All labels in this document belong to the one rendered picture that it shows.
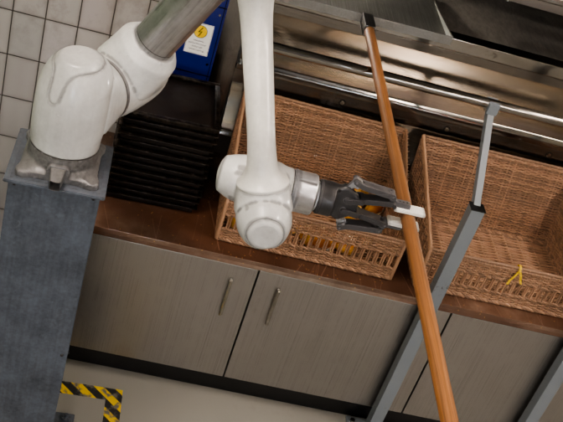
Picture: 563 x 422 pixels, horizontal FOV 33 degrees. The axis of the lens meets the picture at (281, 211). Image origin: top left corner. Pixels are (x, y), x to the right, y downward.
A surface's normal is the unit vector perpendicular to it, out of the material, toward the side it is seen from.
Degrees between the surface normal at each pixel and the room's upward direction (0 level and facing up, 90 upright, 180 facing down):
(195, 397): 0
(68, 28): 90
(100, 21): 90
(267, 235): 90
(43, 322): 90
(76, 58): 6
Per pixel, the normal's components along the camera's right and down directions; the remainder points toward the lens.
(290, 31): 0.09, 0.26
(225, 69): 0.00, 0.57
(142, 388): 0.27, -0.79
